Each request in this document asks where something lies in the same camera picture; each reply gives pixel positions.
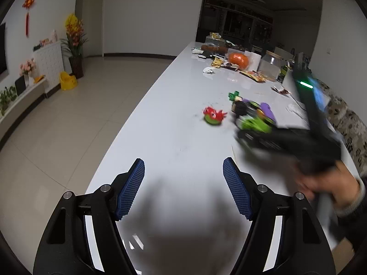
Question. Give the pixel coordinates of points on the person's right hand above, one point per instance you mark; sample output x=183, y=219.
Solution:
x=332, y=186

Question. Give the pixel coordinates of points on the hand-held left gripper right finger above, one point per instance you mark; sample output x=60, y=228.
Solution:
x=238, y=189

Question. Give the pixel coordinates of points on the dark display cabinet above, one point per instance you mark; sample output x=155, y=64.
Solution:
x=238, y=17

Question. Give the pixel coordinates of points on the small crumpled white tissue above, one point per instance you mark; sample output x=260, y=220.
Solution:
x=208, y=69

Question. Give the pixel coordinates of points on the dark brown bag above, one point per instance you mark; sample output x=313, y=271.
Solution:
x=213, y=47

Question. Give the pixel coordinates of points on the white door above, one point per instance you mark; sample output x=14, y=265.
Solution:
x=94, y=25

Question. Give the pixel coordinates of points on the white television console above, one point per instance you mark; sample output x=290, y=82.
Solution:
x=25, y=100

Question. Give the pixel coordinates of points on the small green toy piece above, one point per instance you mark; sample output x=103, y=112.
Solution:
x=235, y=95

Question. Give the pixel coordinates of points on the green trailing plant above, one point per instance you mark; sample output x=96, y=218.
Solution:
x=7, y=97

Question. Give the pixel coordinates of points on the red green small toy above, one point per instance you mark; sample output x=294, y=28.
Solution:
x=213, y=116

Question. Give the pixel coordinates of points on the orange round object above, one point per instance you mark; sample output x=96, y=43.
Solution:
x=238, y=59

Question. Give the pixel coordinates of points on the pink bottle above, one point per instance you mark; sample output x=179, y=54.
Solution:
x=54, y=35

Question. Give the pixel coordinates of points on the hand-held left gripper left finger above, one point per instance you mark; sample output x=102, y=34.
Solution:
x=130, y=190

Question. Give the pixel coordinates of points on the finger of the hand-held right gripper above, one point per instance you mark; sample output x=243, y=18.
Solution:
x=263, y=141
x=292, y=129

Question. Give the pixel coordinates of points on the orange snack bag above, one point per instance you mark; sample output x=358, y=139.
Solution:
x=253, y=76

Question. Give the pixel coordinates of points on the red knot wall decoration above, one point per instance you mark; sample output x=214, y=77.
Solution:
x=30, y=0

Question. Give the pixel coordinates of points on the person's right forearm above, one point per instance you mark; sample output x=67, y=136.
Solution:
x=355, y=209

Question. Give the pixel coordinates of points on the white storage box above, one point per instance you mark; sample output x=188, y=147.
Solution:
x=296, y=77

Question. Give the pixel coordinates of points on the purple toy gun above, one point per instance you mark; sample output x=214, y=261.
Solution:
x=269, y=111

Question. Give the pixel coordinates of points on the black monster truck toy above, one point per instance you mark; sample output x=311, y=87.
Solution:
x=239, y=107

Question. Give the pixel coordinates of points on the torn brown wrapper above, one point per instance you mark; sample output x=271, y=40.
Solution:
x=281, y=90

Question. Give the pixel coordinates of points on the pink flower bouquet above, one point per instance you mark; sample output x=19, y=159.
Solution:
x=28, y=66

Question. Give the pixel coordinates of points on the white radiator cover cabinet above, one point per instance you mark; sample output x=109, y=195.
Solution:
x=50, y=63

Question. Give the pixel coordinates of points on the yellow flower potted plant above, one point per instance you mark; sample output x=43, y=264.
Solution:
x=74, y=40

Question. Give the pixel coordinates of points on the green monster truck toy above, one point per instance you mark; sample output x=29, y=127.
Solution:
x=253, y=120

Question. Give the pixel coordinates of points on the yellow potty chair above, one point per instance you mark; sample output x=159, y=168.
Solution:
x=68, y=80

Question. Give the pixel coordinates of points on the floral sofa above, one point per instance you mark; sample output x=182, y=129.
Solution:
x=348, y=120

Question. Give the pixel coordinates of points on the black television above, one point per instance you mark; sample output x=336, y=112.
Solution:
x=3, y=48

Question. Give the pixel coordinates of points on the black tablet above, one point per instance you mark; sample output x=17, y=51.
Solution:
x=20, y=86

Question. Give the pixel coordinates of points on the yellow snack wrapper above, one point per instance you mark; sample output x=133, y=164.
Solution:
x=217, y=62

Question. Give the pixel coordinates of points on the glass jar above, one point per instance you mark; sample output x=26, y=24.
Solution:
x=271, y=64

